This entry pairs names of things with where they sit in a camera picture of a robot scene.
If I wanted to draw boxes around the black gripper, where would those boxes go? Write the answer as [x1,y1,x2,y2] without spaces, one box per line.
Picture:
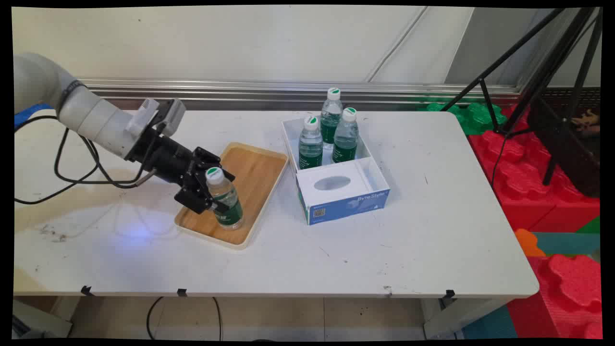
[127,127,236,215]

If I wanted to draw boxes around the water bottle with green label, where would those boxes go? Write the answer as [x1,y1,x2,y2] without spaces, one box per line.
[298,116,324,170]
[320,87,344,145]
[205,167,244,231]
[332,107,359,164]

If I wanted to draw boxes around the wooden tray with cream rim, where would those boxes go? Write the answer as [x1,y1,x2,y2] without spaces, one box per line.
[174,142,290,250]

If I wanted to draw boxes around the white and blue cardboard box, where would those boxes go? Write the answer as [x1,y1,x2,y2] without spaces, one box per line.
[281,114,391,225]

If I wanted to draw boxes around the blue tape strip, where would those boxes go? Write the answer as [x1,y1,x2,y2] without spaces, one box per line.
[14,103,54,130]

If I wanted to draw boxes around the white table leg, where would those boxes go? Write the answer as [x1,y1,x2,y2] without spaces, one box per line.
[13,297,81,338]
[423,298,511,340]

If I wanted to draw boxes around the green foam pieces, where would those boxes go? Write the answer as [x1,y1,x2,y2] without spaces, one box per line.
[417,99,508,136]

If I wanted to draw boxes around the large red foam block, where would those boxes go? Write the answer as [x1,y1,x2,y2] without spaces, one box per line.
[468,103,601,232]

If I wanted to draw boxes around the blue foam mat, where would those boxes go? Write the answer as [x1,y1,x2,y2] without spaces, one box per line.
[461,305,517,340]

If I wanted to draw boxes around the orange foam piece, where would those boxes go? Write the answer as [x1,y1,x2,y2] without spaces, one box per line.
[514,228,546,258]

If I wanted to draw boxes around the black tripod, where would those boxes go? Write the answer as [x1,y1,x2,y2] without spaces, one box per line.
[440,7,602,186]

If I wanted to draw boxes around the teal foam mat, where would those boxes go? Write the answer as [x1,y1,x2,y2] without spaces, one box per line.
[531,232,601,256]

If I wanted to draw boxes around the black mesh crate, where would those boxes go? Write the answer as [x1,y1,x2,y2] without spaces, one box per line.
[527,86,601,198]

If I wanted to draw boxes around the red foam puzzle piece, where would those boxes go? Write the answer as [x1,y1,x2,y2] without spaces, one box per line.
[507,254,603,339]

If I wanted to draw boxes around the brown toy animal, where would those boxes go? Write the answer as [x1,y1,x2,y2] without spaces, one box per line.
[571,110,601,133]

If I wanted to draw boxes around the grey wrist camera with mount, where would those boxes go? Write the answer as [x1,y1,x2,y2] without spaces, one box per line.
[126,98,186,141]

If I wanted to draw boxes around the aluminium wall rail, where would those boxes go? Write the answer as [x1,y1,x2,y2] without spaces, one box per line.
[77,79,522,112]

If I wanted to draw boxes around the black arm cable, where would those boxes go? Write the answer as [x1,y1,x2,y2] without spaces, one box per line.
[14,114,160,205]

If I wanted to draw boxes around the black cable under table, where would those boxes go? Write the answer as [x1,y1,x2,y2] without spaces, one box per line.
[146,297,223,341]

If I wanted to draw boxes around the black tripod cable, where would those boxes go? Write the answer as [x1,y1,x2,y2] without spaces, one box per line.
[490,129,511,189]

